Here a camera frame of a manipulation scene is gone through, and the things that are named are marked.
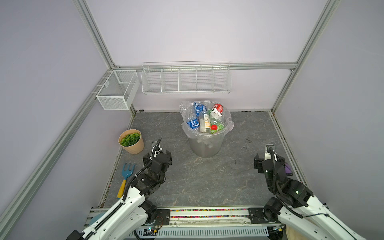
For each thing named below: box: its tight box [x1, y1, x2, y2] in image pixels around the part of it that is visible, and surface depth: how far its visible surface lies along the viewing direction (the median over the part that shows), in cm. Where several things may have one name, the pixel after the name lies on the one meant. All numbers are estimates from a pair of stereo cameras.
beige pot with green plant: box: [118, 129, 145, 155], surface depth 91 cm
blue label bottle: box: [186, 113, 200, 131], surface depth 79 cm
